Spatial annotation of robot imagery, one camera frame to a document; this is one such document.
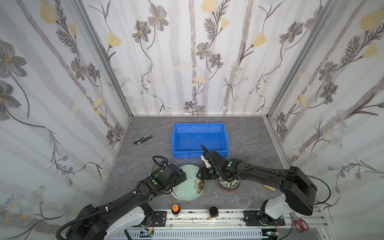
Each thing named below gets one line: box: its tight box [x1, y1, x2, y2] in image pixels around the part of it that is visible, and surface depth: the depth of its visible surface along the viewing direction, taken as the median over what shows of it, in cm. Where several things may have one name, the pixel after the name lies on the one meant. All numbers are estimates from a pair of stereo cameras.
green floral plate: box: [170, 164, 206, 201], surface depth 81 cm
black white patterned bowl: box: [218, 176, 241, 189], surface depth 79 cm
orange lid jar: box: [171, 204, 181, 218], surface depth 71 cm
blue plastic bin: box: [171, 123, 230, 159], surface depth 110 cm
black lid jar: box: [209, 206, 219, 218], surface depth 69 cm
